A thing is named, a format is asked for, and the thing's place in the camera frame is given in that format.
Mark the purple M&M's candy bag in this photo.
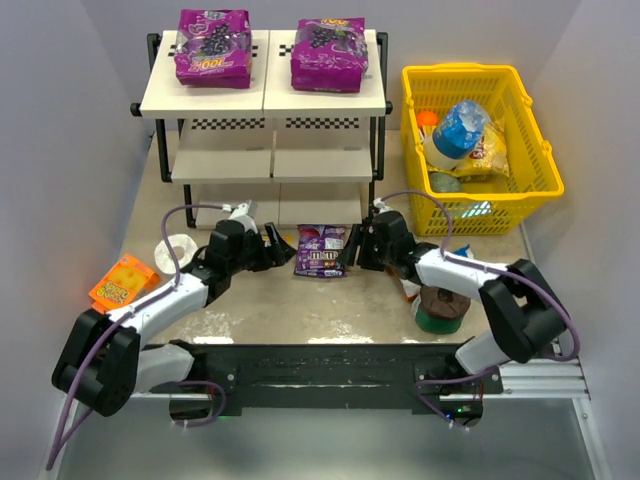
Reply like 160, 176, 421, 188
294, 224, 347, 279

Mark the magenta grape candy bag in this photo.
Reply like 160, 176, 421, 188
290, 17, 369, 93
173, 9, 253, 89

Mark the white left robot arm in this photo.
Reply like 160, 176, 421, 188
52, 220, 296, 417

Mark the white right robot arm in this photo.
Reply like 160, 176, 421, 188
338, 210, 576, 378

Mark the white three-tier shelf rack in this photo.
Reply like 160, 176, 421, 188
131, 29, 392, 228

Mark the orange white snack packet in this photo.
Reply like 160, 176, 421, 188
389, 268, 422, 302

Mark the white toilet paper roll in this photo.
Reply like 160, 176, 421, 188
154, 234, 198, 275

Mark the blue white wrapped snack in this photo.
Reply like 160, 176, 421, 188
453, 244, 475, 259

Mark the green round object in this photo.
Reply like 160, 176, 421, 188
428, 171, 463, 193

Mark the brown green tape roll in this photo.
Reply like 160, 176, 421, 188
412, 286, 471, 335

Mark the orange snack box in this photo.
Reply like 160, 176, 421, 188
89, 254, 160, 314

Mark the yellow plastic shopping basket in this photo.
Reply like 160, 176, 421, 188
401, 63, 564, 236

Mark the white blue plastic bottle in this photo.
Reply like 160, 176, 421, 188
423, 100, 491, 170

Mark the yellow chips bag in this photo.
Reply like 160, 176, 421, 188
453, 118, 511, 182

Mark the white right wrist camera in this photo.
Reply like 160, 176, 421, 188
373, 198, 397, 223

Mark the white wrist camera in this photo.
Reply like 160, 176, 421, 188
373, 198, 397, 223
222, 200, 258, 233

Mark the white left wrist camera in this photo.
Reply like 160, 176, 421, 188
222, 200, 258, 233

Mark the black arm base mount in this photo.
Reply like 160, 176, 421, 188
156, 344, 503, 426

